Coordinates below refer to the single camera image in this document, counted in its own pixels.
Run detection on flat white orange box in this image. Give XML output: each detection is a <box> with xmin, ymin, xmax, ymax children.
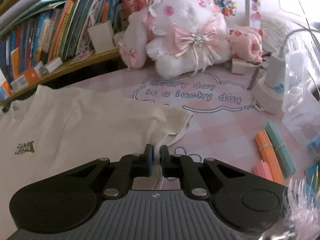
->
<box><xmin>10</xmin><ymin>67</ymin><xmax>42</xmax><ymax>93</ymax></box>

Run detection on beige square pen holder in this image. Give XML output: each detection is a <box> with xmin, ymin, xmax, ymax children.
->
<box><xmin>87</xmin><ymin>20</ymin><xmax>120</xmax><ymax>54</ymax></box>

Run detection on small cream box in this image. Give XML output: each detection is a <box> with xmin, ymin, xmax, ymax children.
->
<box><xmin>231</xmin><ymin>57</ymin><xmax>253</xmax><ymax>75</ymax></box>
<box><xmin>114</xmin><ymin>31</ymin><xmax>128</xmax><ymax>48</ymax></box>

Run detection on grey knitted cushion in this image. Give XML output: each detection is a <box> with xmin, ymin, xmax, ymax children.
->
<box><xmin>260</xmin><ymin>14</ymin><xmax>320</xmax><ymax>63</ymax></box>

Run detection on small pink plush pig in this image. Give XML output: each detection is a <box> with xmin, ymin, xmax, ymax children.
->
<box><xmin>227</xmin><ymin>27</ymin><xmax>265</xmax><ymax>63</ymax></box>

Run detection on pink patterned card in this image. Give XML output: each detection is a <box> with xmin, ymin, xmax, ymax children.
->
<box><xmin>69</xmin><ymin>46</ymin><xmax>95</xmax><ymax>65</ymax></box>

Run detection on clear plastic film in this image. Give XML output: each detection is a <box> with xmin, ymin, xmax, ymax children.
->
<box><xmin>282</xmin><ymin>177</ymin><xmax>320</xmax><ymax>240</ymax></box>

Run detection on orange straw bundle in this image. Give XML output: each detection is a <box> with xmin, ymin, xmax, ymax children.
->
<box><xmin>255</xmin><ymin>129</ymin><xmax>285</xmax><ymax>185</ymax></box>

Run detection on small white box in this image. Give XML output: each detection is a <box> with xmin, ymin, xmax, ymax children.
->
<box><xmin>39</xmin><ymin>57</ymin><xmax>63</xmax><ymax>75</ymax></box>

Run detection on light blue packet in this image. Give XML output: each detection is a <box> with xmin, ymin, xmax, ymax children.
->
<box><xmin>306</xmin><ymin>133</ymin><xmax>320</xmax><ymax>155</ymax></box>
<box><xmin>305</xmin><ymin>165</ymin><xmax>320</xmax><ymax>195</ymax></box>

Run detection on teal straw bundle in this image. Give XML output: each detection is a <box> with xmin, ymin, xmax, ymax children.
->
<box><xmin>264</xmin><ymin>120</ymin><xmax>297</xmax><ymax>177</ymax></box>

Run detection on grey charging cable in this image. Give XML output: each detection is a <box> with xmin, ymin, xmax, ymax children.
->
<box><xmin>280</xmin><ymin>29</ymin><xmax>320</xmax><ymax>58</ymax></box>

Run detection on white pink plush rabbit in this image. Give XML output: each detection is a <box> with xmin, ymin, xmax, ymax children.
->
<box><xmin>119</xmin><ymin>0</ymin><xmax>232</xmax><ymax>79</ymax></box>

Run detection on flat teal grey books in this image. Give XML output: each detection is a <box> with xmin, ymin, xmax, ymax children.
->
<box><xmin>0</xmin><ymin>0</ymin><xmax>73</xmax><ymax>39</ymax></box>

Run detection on white round socket base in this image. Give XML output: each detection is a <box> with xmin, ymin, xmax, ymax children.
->
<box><xmin>254</xmin><ymin>76</ymin><xmax>285</xmax><ymax>115</ymax></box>

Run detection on white frame wooden bookshelf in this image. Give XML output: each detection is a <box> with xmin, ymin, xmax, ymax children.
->
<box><xmin>0</xmin><ymin>0</ymin><xmax>263</xmax><ymax>113</ymax></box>

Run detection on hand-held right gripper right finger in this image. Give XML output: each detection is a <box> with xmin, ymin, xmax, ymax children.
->
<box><xmin>161</xmin><ymin>144</ymin><xmax>250</xmax><ymax>200</ymax></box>

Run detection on dark thin pen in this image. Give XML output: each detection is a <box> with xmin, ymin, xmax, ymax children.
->
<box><xmin>247</xmin><ymin>68</ymin><xmax>260</xmax><ymax>90</ymax></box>

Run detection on row of colourful books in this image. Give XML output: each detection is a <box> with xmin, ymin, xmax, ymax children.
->
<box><xmin>0</xmin><ymin>0</ymin><xmax>123</xmax><ymax>90</ymax></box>

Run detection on white printed T-shirt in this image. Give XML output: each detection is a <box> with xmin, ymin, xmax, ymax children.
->
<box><xmin>0</xmin><ymin>85</ymin><xmax>195</xmax><ymax>233</ymax></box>

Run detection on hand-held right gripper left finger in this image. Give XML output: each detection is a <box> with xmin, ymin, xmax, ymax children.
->
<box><xmin>62</xmin><ymin>144</ymin><xmax>154</xmax><ymax>200</ymax></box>

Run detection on clear plastic container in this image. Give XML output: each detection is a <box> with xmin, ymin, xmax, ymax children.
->
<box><xmin>282</xmin><ymin>51</ymin><xmax>320</xmax><ymax>113</ymax></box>

